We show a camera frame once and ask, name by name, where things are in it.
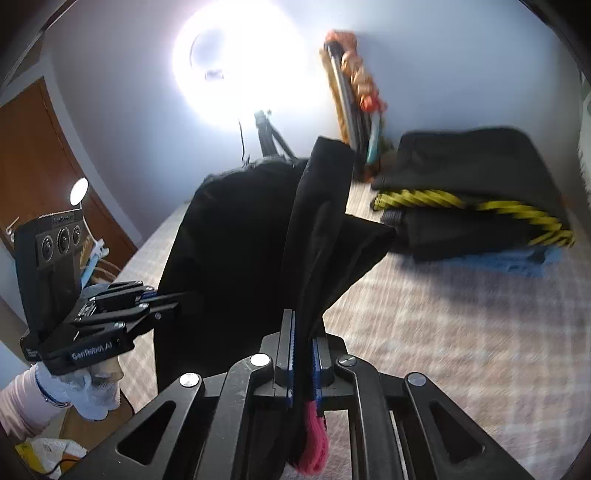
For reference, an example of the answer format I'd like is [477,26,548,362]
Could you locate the blue chair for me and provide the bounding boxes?
[81,254,100,289]

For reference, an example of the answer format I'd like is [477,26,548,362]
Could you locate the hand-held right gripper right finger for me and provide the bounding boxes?
[312,333,539,480]

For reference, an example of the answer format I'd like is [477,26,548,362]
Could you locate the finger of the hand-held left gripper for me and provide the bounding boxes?
[74,292,204,344]
[95,281,158,311]

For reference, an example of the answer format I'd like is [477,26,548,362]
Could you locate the black pants with pink label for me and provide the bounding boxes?
[154,136,398,476]

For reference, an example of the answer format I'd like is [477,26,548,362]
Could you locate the white desk lamp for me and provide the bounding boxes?
[68,178,109,259]

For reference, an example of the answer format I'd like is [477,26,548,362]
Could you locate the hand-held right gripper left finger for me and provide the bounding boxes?
[60,308,296,480]

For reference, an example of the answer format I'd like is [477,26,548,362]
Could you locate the folded silver tripod stand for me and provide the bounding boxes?
[323,41,370,153]

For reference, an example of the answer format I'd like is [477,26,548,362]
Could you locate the small black tripod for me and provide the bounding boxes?
[253,110,296,160]

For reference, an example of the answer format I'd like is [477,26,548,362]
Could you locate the folded black yellow-striped pants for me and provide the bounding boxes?
[372,128,575,247]

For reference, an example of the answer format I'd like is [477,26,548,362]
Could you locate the yellow plastic bag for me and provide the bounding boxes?
[16,436,88,476]

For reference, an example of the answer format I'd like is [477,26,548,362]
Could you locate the folded black garment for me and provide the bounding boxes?
[381,210,546,263]

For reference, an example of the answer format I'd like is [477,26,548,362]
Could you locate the brown wooden door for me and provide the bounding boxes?
[0,76,139,282]

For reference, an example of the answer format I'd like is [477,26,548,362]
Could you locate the black ring light cable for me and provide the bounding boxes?
[238,119,252,164]

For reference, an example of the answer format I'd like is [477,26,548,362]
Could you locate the person's left hand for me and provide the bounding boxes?
[37,355,123,422]

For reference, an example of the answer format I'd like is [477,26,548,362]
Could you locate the folded blue jeans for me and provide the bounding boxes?
[448,244,566,278]

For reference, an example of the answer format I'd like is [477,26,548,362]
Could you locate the person's left forearm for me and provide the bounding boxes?
[0,364,70,439]

